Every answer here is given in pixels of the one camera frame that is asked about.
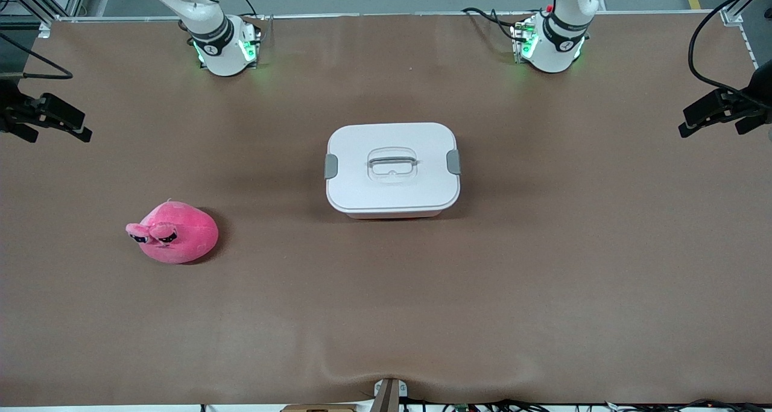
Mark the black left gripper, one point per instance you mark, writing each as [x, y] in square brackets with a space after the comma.
[757, 93]

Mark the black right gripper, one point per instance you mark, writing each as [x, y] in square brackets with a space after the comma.
[8, 108]

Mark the pink plush toy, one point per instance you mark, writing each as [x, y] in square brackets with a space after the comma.
[181, 234]

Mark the white box lid grey latches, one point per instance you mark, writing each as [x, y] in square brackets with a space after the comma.
[392, 189]

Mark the pink plastic storage box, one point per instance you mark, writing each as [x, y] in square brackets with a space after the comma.
[392, 216]

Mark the brown table mat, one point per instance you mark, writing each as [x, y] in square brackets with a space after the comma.
[386, 303]

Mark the brown cardboard piece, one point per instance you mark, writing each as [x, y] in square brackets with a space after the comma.
[319, 408]

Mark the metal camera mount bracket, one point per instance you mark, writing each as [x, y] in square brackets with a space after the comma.
[389, 394]

